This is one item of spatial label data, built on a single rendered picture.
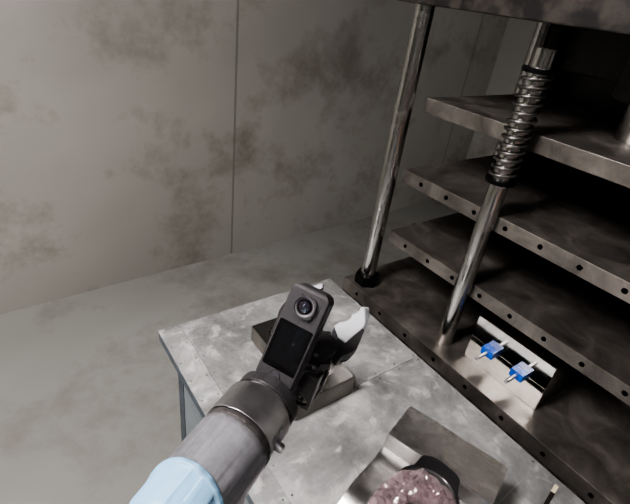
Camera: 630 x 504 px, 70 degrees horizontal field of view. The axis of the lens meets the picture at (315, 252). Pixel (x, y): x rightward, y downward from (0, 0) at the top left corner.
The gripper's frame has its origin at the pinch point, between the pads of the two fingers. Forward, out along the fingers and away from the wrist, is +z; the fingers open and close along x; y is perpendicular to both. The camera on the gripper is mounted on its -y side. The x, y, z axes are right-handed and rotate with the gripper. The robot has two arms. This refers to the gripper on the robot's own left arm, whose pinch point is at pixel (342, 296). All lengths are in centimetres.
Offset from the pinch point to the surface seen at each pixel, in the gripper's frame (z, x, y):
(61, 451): 20, -95, 160
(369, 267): 102, -15, 60
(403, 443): 27, 21, 52
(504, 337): 79, 37, 46
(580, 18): 75, 13, -39
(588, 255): 78, 43, 11
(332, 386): 38, -2, 59
